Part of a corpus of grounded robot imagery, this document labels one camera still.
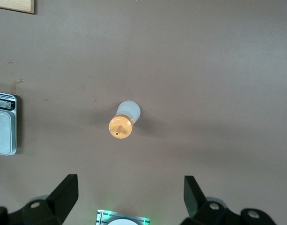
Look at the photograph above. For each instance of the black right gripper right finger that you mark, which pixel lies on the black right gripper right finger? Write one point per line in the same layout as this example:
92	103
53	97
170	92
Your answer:
197	204

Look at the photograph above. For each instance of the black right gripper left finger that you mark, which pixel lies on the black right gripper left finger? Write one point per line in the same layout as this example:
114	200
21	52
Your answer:
61	201

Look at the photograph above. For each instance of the white sauce bottle orange cap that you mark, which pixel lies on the white sauce bottle orange cap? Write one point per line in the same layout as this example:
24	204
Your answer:
121	127

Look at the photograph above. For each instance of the silver digital kitchen scale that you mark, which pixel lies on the silver digital kitchen scale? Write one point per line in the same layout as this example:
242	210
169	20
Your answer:
2	131

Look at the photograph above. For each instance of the brown liquid spill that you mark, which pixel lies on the brown liquid spill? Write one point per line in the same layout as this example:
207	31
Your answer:
15	85

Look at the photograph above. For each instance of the wooden cutting board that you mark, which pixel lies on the wooden cutting board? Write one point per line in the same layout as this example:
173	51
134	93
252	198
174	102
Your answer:
14	4

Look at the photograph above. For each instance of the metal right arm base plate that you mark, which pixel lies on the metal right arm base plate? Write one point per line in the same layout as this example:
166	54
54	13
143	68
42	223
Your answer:
103	218

